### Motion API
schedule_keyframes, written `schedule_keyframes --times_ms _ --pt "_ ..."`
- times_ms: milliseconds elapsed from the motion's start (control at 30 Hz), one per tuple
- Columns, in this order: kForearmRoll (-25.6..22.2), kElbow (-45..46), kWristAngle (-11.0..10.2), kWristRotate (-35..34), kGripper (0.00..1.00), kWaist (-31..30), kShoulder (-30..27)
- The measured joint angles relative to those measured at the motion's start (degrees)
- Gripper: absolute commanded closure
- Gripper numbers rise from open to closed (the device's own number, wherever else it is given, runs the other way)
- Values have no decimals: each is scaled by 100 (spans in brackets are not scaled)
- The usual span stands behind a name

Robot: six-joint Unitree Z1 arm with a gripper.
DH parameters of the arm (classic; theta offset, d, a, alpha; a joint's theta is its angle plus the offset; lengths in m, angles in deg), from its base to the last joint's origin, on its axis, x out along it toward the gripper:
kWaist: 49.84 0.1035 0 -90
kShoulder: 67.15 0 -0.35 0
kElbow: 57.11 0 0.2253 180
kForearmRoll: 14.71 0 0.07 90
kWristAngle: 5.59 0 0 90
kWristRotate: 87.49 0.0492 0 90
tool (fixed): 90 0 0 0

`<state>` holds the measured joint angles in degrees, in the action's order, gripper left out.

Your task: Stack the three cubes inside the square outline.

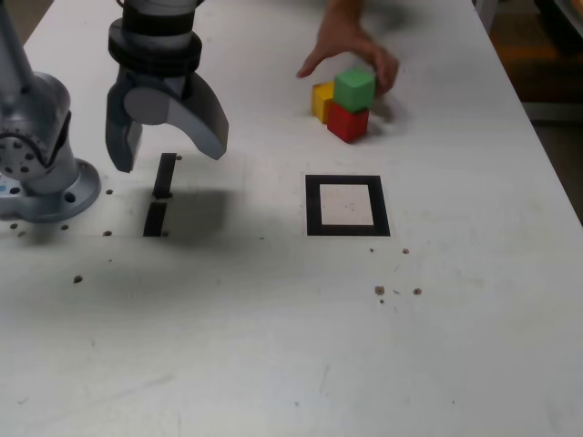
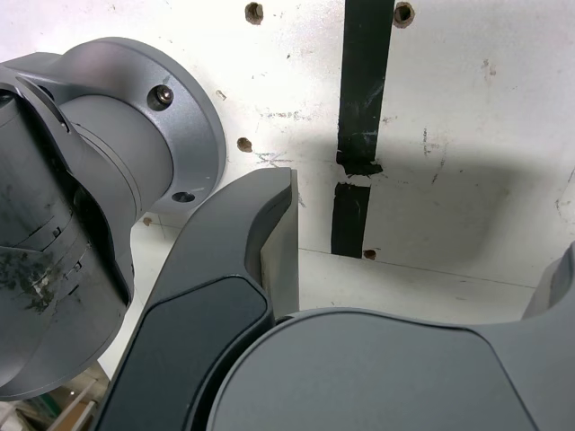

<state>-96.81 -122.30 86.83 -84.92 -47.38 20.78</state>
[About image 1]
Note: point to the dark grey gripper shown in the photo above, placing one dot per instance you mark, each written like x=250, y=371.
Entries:
x=157, y=77

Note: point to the yellow cube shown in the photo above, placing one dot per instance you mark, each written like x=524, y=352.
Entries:
x=321, y=102

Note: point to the red cube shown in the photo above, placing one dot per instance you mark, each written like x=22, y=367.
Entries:
x=346, y=123

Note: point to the green cube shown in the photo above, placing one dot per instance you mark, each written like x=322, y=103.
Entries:
x=355, y=88

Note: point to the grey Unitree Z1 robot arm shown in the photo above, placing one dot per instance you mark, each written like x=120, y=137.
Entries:
x=41, y=114

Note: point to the black tape square outline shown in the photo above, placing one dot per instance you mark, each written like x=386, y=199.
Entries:
x=312, y=205

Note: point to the person's hand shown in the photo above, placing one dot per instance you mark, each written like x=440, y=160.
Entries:
x=346, y=32

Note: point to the black tape strip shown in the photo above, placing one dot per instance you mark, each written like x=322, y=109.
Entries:
x=164, y=175

